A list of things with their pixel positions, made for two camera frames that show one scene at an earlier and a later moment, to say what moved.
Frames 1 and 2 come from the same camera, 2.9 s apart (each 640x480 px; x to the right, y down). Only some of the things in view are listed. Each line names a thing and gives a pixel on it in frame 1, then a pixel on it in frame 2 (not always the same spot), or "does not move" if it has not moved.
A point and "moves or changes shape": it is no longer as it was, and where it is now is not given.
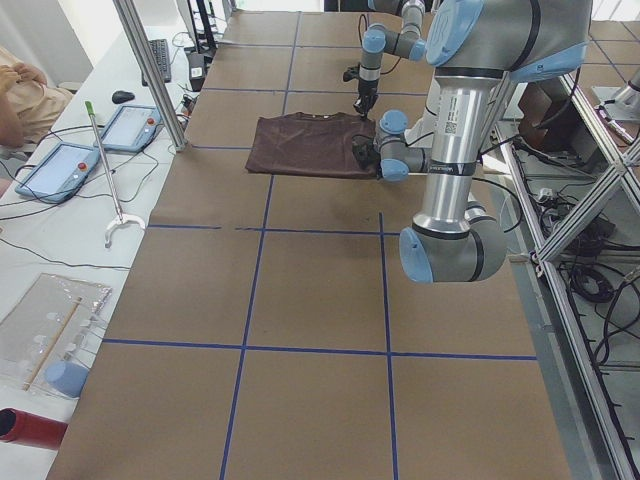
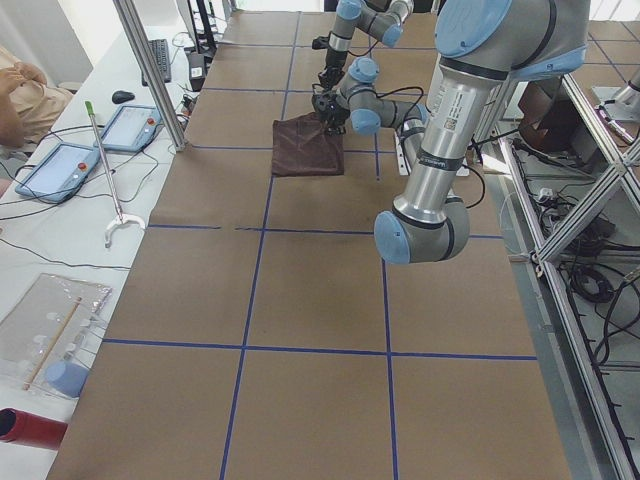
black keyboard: x=161 y=52 does not move
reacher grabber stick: x=121 y=218 does not move
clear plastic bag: x=48 y=337 does not move
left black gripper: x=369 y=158 -> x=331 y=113
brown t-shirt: x=309 y=145 moves or changes shape
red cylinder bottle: x=20 y=426 does not move
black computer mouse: x=121 y=96 does not move
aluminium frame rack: x=571 y=187 does not move
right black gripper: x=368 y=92 -> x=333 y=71
